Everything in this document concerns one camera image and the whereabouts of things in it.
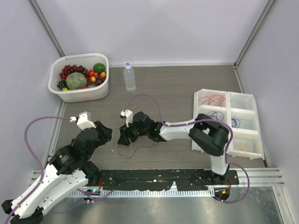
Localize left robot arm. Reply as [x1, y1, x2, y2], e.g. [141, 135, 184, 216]
[1, 121, 113, 224]

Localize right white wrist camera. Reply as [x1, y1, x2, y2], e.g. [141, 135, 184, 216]
[120, 109, 133, 127]

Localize clear plastic water bottle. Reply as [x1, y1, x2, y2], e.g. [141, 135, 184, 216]
[123, 63, 136, 92]

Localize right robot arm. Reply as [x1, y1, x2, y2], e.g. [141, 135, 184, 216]
[118, 110, 233, 184]

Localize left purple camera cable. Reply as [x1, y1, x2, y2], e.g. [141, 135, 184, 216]
[4, 116, 72, 224]

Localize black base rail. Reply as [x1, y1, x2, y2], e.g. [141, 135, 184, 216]
[87, 169, 239, 191]

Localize green melon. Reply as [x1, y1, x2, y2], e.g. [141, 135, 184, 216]
[66, 72, 87, 90]

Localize dark grape bunch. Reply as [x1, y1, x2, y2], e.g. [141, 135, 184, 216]
[57, 80, 69, 91]

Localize green lime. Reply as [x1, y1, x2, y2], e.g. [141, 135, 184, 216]
[93, 63, 106, 73]

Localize red yellow peaches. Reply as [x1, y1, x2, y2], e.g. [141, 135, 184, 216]
[87, 70, 107, 86]

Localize orange cable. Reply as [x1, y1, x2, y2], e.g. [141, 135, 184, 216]
[198, 93, 227, 107]

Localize black cable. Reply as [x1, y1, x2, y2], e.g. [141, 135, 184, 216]
[116, 142, 159, 160]

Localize red grape bunch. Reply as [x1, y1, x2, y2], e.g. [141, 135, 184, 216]
[59, 65, 88, 80]

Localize white compartment organizer tray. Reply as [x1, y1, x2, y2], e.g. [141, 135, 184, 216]
[193, 89, 264, 160]

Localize white plastic basket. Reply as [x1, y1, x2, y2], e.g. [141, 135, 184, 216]
[48, 53, 109, 103]

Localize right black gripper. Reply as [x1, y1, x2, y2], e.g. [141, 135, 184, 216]
[119, 118, 150, 146]

